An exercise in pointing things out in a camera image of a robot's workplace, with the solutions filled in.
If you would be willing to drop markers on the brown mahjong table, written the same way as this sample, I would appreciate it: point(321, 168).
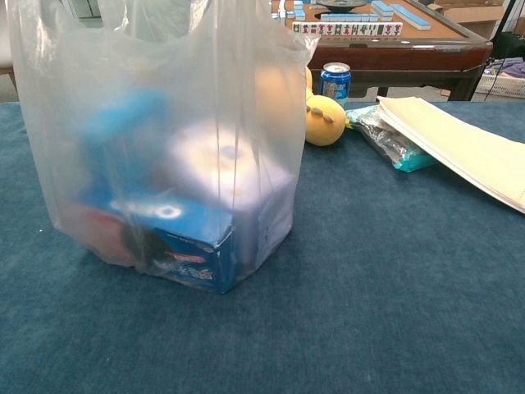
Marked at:
point(402, 57)

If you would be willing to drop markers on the blue Oreo cookie box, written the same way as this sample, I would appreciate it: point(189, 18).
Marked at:
point(188, 250)

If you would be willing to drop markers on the blue drink can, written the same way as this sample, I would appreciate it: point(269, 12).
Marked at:
point(335, 84)

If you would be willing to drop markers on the cardboard box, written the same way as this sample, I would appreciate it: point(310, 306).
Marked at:
point(471, 16)

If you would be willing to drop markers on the blue packet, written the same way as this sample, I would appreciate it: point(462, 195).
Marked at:
point(123, 135)

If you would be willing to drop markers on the white box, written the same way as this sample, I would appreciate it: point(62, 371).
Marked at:
point(229, 164)

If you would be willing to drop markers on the white plastic basket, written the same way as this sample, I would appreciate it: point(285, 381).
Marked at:
point(502, 86)

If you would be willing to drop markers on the red item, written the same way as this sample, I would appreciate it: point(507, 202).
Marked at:
point(94, 234)

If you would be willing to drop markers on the yellow plush duck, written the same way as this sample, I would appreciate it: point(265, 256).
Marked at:
point(326, 125)

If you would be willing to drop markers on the white mahjong tile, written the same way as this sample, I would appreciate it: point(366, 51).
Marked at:
point(380, 29)
point(389, 29)
point(348, 29)
point(297, 29)
point(306, 29)
point(398, 29)
point(356, 29)
point(314, 29)
point(364, 29)
point(331, 29)
point(323, 29)
point(372, 29)
point(339, 29)

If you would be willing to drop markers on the purple cloth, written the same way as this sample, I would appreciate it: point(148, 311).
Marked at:
point(512, 67)

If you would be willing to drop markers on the teal snack packet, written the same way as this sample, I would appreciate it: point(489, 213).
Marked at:
point(393, 147)

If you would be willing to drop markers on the blue mahjong tile row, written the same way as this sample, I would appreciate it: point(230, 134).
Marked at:
point(412, 17)
point(348, 17)
point(383, 9)
point(298, 4)

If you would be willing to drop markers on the transparent plastic bag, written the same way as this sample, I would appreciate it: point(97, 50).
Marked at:
point(184, 102)

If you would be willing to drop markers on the cream paper stack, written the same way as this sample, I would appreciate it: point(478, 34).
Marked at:
point(459, 147)

